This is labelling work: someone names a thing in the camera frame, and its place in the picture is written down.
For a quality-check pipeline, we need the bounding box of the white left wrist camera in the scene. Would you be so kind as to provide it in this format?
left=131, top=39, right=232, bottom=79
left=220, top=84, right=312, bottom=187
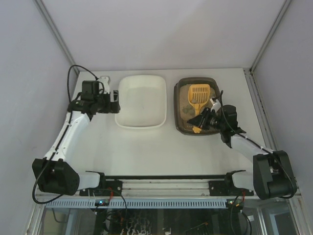
left=97, top=76, right=111, bottom=94

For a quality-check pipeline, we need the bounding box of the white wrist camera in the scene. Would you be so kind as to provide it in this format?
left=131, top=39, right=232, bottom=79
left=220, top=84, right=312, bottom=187
left=210, top=97, right=221, bottom=113
left=97, top=76, right=111, bottom=94

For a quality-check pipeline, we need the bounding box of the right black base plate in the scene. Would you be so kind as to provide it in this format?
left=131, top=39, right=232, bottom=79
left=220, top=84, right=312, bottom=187
left=208, top=172, right=254, bottom=196

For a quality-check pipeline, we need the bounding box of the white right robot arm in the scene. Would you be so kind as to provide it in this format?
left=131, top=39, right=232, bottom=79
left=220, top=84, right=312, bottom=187
left=188, top=105, right=297, bottom=200

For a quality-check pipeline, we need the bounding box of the aluminium rail frame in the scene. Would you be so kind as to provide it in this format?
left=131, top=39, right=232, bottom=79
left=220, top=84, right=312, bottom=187
left=29, top=177, right=303, bottom=209

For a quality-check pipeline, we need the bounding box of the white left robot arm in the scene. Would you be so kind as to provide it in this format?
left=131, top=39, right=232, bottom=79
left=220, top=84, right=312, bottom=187
left=32, top=76, right=120, bottom=195

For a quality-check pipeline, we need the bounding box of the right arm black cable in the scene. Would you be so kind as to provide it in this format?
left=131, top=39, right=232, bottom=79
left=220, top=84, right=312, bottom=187
left=211, top=90, right=298, bottom=199

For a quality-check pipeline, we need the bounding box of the yellow litter scoop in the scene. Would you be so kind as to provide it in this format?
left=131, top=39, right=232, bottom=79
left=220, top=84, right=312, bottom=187
left=187, top=83, right=211, bottom=134

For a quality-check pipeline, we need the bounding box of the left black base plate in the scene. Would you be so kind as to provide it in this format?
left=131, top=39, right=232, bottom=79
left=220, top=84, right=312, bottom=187
left=79, top=173, right=123, bottom=197

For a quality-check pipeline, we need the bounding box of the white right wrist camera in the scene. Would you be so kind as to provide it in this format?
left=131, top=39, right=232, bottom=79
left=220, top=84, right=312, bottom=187
left=210, top=97, right=221, bottom=113

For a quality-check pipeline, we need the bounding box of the brown litter box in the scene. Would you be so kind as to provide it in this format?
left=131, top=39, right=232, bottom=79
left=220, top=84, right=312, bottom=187
left=174, top=77, right=220, bottom=136

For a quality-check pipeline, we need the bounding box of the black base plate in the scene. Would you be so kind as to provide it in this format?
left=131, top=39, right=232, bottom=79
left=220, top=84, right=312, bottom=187
left=208, top=172, right=254, bottom=196
left=79, top=173, right=123, bottom=197

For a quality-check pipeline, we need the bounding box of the white plastic tray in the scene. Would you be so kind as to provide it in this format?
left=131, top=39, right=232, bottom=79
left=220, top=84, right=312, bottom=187
left=115, top=75, right=167, bottom=129

